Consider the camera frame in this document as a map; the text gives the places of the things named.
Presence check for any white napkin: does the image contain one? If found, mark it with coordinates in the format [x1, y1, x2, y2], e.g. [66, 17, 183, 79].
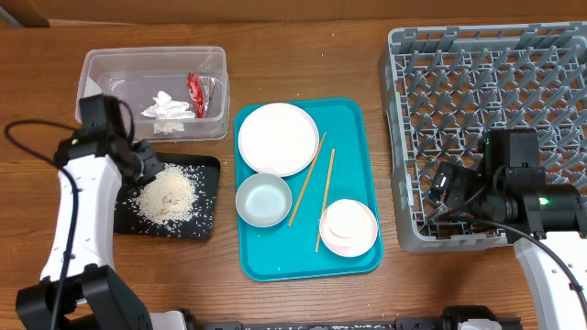
[141, 91, 195, 135]

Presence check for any cooked white rice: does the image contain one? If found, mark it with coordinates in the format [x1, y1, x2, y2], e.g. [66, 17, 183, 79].
[121, 162, 218, 232]

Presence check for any red snack wrapper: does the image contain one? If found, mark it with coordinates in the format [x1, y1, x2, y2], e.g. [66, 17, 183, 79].
[187, 72, 216, 118]

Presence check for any grey bowl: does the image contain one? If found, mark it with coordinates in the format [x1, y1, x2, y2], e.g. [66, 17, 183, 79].
[235, 173, 293, 228]

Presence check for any pink round plate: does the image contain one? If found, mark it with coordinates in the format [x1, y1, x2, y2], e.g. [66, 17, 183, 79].
[237, 103, 320, 177]

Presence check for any wooden chopstick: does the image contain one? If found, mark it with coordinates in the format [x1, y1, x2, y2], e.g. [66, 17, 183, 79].
[288, 132, 327, 227]
[315, 148, 336, 253]

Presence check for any white paper cup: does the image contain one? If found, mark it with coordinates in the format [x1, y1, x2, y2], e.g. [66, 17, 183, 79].
[322, 199, 369, 239]

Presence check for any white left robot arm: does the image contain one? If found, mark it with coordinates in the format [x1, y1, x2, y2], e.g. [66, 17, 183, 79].
[16, 94, 197, 329]

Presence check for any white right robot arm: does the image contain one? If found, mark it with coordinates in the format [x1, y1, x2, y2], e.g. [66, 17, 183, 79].
[428, 128, 586, 329]

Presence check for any clear plastic waste bin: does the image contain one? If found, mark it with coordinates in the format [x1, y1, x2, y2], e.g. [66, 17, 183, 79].
[77, 46, 230, 142]

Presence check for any grey dishwasher rack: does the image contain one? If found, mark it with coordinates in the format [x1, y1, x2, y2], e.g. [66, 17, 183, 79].
[379, 22, 586, 253]

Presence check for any black waste tray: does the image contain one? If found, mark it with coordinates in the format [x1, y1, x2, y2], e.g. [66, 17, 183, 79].
[114, 153, 220, 240]

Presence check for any teal serving tray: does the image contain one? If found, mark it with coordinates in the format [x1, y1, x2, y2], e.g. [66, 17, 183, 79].
[238, 97, 383, 281]

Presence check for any black mounting rail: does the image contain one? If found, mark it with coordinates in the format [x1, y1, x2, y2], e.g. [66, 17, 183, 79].
[195, 305, 524, 330]

